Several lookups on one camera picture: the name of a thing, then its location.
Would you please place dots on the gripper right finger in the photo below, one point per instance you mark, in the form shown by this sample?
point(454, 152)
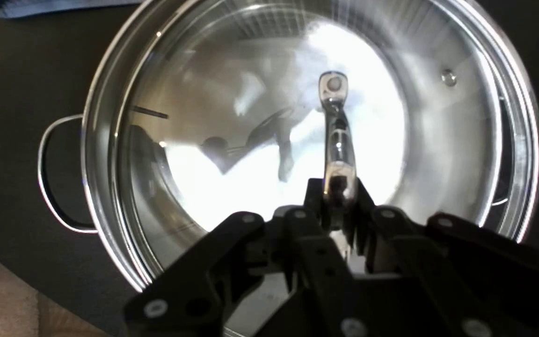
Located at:
point(466, 262)

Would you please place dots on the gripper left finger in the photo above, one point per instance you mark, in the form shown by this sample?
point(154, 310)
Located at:
point(194, 285)

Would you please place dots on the stainless steel pot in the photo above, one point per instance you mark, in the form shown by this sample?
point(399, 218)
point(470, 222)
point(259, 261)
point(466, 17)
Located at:
point(98, 154)

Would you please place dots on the blue cloth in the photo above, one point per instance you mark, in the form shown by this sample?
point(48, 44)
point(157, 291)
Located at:
point(49, 5)

